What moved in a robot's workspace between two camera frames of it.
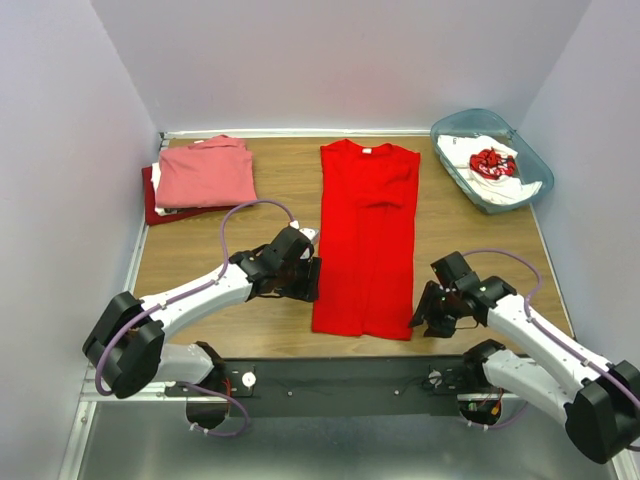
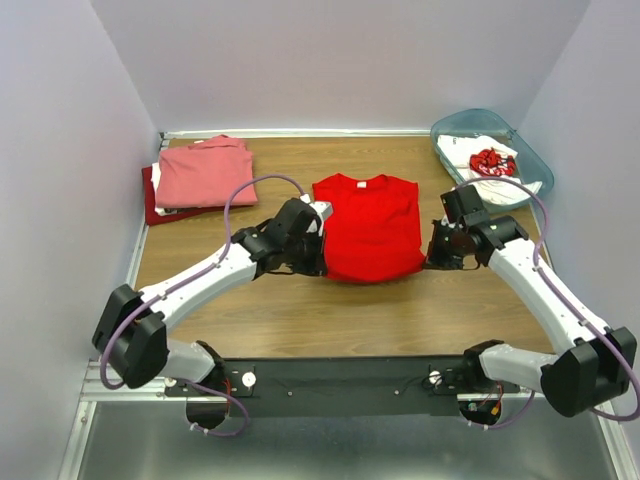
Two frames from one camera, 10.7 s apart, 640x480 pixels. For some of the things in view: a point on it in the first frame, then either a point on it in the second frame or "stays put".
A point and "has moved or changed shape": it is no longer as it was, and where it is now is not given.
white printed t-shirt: (488, 167) stays put
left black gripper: (308, 289) → (318, 265)
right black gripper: (438, 327) → (436, 260)
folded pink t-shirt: (216, 172) stays put
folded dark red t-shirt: (153, 218) stays put
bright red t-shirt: (368, 196) has moved or changed shape
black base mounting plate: (339, 387) stays put
